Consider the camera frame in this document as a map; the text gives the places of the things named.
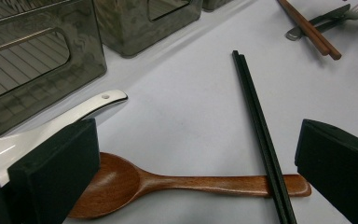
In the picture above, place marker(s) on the white ceramic spoon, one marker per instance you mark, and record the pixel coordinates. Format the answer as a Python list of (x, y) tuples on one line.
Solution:
[(9, 152)]

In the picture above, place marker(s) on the black chopstick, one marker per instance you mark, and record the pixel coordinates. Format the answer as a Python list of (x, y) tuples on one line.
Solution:
[(256, 102), (251, 102)]

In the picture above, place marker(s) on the brown wooden spoon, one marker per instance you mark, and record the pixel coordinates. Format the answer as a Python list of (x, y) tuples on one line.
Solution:
[(199, 184)]

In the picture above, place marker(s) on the brown wooden chopstick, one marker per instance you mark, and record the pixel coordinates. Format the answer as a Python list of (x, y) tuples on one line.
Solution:
[(315, 32), (301, 26)]

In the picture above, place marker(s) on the smoky transparent plastic bin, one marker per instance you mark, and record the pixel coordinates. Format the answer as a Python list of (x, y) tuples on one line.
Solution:
[(28, 56), (130, 31), (213, 3)]

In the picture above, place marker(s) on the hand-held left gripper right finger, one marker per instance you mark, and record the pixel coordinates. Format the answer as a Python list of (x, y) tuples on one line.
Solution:
[(341, 171)]

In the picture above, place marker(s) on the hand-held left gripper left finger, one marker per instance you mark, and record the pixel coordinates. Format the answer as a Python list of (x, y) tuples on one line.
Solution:
[(52, 174)]

